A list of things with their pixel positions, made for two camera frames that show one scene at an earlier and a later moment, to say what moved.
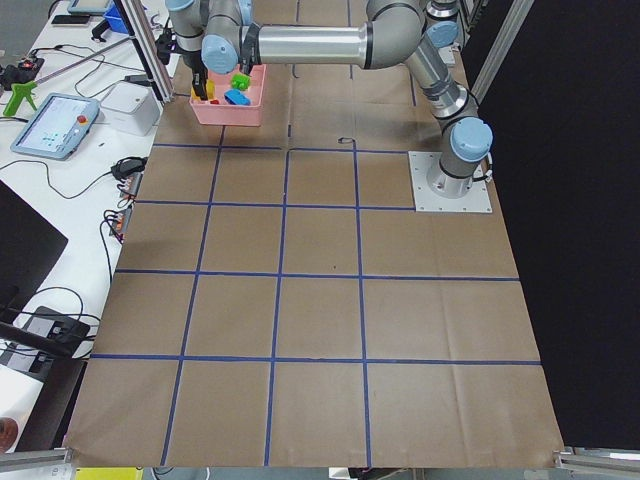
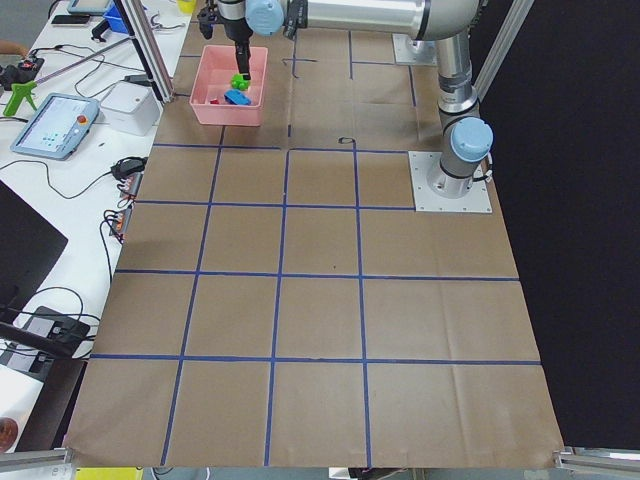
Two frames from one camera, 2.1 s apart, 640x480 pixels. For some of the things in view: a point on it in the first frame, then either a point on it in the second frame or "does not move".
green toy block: (241, 81) does not move
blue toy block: (235, 97) does not move
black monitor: (29, 249) does not move
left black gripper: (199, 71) to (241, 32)
